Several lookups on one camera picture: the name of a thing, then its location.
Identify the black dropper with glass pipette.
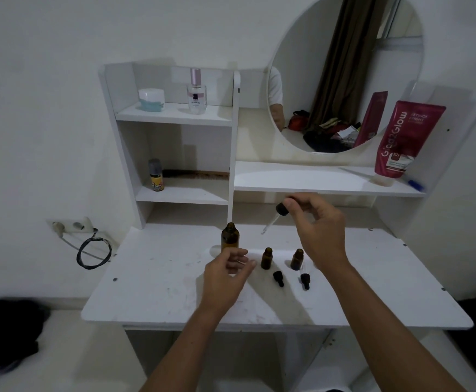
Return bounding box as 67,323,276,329
261,201,291,236

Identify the white and blue cream jar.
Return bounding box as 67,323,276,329
138,88,166,113

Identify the large amber glass bottle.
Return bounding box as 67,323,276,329
220,222,240,253

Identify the white wall socket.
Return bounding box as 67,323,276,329
51,217,95,235

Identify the black coiled cable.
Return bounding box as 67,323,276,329
76,228,113,271

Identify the person's right forearm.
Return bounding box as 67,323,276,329
326,259,467,392

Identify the person's left forearm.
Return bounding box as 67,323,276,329
139,304,230,392

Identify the small yellow label bottle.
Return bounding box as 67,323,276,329
148,158,165,192

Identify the red cosmetic tube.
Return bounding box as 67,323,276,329
375,100,447,187

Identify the round mirror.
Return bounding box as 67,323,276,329
265,0,425,155

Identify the brown comb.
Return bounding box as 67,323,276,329
162,169,230,181

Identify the person's left hand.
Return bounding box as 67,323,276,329
200,247,258,319

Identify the clear perfume bottle pink cap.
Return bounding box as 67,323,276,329
187,68,208,115

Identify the person's right hand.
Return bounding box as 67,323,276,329
283,193,351,276

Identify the white vanity desk with shelves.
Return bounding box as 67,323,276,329
80,60,476,392

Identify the black cloth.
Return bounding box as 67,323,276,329
0,299,50,374

